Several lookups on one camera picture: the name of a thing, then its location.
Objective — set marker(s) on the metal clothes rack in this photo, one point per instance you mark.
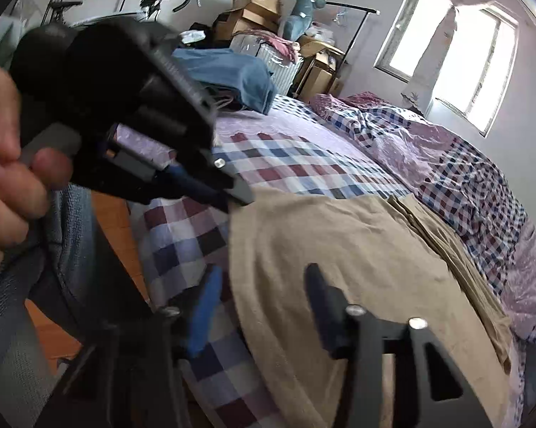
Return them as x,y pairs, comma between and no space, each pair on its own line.
352,26

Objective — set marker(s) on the checkered bed sheet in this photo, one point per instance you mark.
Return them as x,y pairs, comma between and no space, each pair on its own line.
285,160

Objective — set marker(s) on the pink cloth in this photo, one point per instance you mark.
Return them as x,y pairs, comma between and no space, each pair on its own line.
272,42

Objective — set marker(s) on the blue plush toy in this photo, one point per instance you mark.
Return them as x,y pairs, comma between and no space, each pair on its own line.
299,15

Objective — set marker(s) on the tan fleece garment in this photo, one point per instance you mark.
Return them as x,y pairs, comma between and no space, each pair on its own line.
339,240

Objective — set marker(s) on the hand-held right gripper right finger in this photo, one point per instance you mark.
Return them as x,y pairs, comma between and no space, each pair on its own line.
317,303

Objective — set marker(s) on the person's jeans leg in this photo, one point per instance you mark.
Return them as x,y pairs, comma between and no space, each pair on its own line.
40,276

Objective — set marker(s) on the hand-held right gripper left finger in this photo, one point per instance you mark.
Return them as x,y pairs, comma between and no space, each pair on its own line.
203,307

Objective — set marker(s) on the window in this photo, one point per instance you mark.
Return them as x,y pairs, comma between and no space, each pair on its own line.
455,49

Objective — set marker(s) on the bicycle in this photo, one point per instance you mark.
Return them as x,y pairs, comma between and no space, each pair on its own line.
161,0

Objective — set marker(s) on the checkered quilt with lilac lace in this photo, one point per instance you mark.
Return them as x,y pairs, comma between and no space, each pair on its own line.
450,165

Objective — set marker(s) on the blue denim cloth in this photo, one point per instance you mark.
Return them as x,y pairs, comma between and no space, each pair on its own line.
232,76

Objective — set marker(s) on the person's left hand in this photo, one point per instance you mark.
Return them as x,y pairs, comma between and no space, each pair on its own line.
9,178

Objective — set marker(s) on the white radiator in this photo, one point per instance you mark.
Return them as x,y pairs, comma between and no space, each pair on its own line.
276,69

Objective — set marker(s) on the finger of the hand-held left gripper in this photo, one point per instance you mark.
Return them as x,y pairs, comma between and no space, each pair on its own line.
192,185
232,183

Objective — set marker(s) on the floral window curtain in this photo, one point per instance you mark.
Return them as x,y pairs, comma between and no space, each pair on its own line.
446,31

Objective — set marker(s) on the pile of cardboard boxes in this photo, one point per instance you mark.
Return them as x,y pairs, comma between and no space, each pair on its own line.
259,9

